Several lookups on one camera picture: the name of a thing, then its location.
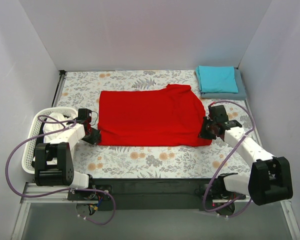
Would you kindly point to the white plastic laundry basket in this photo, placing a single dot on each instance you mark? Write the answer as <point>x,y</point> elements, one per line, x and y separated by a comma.
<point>29,147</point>

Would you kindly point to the folded turquoise t shirt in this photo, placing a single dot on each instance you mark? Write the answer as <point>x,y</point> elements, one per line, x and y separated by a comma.
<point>214,79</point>

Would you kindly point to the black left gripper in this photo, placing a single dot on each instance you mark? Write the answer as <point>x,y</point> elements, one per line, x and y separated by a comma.
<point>94,136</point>

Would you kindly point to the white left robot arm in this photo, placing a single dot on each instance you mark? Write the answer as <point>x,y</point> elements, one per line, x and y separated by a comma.
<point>54,160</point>

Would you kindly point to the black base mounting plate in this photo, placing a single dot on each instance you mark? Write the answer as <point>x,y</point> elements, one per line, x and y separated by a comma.
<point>152,193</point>

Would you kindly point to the aluminium frame rail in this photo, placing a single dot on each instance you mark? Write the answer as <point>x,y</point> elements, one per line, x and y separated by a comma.
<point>32,189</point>

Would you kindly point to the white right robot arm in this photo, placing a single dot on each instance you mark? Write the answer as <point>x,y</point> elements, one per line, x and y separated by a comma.
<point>270,178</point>

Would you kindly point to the black garment in basket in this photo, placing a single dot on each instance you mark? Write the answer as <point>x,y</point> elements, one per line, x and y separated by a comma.
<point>68,122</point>

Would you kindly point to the folded grey-blue t shirt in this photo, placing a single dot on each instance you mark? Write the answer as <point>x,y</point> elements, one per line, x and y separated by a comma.
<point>240,96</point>

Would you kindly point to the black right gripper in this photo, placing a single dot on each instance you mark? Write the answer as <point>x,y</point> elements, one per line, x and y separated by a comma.
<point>206,130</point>

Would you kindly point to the white t shirt in basket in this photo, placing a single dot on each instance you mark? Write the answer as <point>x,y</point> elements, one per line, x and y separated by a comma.
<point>51,127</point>

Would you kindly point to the red t shirt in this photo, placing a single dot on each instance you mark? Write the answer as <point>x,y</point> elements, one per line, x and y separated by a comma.
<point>168,117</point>

